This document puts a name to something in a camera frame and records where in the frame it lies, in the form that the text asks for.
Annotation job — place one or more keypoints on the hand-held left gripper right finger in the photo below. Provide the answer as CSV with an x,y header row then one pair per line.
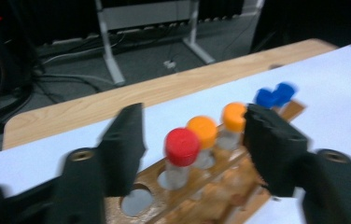
x,y
273,146

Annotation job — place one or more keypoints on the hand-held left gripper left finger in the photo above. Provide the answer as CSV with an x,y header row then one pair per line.
x,y
123,149

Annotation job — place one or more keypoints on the blue capped test tube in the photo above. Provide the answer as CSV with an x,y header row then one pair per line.
x,y
285,92
265,98

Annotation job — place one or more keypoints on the orange capped test tube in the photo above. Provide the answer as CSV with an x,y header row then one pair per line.
x,y
203,130
233,116

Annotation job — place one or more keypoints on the red capped test tube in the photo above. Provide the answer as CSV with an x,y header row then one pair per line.
x,y
181,146

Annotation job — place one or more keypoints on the wooden test tube rack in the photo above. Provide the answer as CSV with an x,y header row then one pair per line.
x,y
214,199

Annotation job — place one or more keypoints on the white paper sheet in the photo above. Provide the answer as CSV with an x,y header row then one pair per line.
x,y
326,93

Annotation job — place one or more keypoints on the white plug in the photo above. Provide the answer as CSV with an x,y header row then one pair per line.
x,y
170,64

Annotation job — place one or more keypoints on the white power strip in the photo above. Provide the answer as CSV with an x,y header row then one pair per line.
x,y
69,40

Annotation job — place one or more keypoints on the long power strip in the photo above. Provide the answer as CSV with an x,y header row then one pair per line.
x,y
220,19

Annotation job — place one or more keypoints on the white metal stand frame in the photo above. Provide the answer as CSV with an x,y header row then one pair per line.
x,y
145,14

